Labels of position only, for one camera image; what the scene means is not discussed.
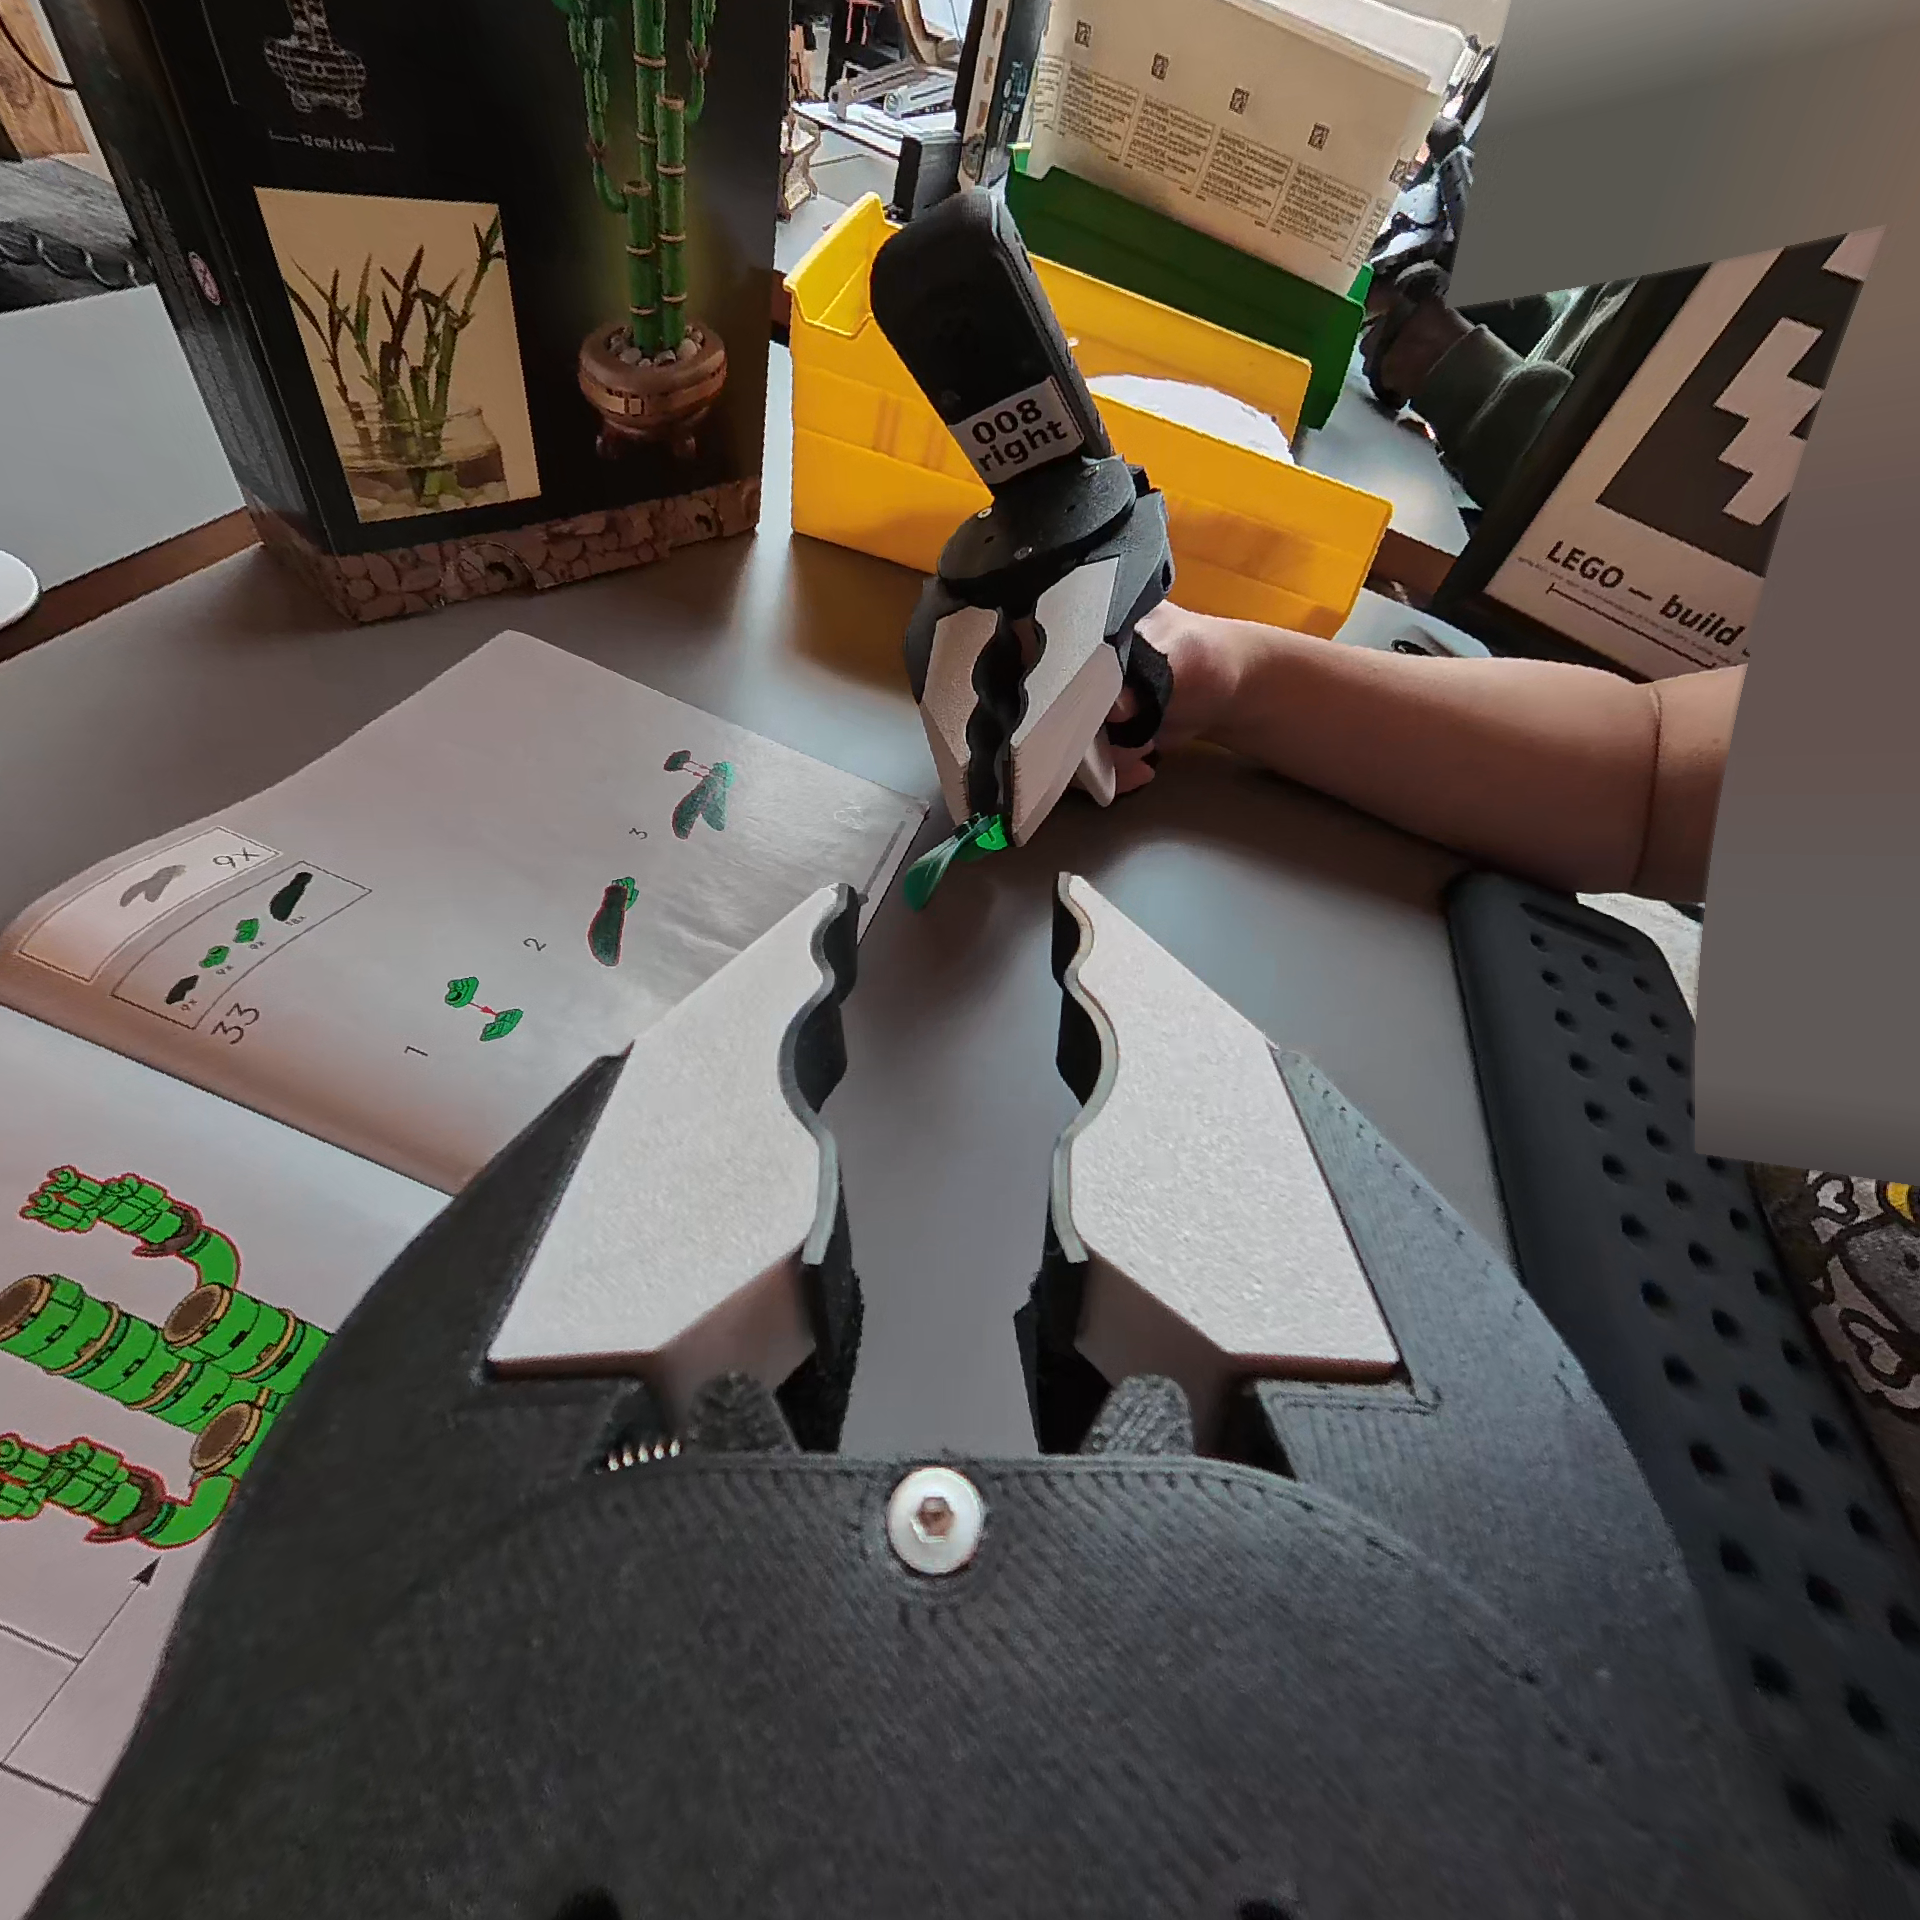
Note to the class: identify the folded paper sheets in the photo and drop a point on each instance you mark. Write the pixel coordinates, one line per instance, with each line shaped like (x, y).
(1229, 121)

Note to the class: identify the dark green lego leaf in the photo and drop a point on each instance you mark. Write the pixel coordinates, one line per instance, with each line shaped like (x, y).
(937, 878)

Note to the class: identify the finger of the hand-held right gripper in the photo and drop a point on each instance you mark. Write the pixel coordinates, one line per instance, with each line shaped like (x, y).
(1072, 676)
(954, 676)

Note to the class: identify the person's right forearm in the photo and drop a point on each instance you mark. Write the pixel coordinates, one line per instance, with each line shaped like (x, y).
(1424, 734)

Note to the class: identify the black lego set box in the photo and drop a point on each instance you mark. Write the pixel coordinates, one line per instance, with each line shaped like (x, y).
(451, 149)

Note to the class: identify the green plastic bin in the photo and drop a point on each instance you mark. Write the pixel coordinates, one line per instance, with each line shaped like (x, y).
(1201, 254)

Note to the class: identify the printed black white cloth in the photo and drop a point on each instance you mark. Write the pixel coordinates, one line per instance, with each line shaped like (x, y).
(1860, 1307)

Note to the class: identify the person's right hand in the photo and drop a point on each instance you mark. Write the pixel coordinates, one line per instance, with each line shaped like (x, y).
(1206, 683)

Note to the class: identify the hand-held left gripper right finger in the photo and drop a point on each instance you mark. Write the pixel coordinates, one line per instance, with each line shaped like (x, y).
(1213, 1202)

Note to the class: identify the yellow plastic bin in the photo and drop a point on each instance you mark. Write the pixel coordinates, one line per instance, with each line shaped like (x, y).
(868, 452)

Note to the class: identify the white plastic bag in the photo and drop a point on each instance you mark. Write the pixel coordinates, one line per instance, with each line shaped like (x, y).
(1201, 406)

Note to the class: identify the black perforated chair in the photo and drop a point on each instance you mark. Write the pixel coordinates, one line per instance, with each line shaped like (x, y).
(1651, 1202)

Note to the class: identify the lego instruction booklet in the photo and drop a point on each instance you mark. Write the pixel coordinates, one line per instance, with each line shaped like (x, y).
(451, 839)

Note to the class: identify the white black printed sign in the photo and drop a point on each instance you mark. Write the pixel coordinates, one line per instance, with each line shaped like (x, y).
(1651, 494)

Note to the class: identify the small green lego clip piece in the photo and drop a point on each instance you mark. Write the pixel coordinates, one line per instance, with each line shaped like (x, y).
(986, 835)

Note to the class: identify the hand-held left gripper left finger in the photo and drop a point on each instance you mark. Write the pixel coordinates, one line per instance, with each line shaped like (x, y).
(675, 1202)

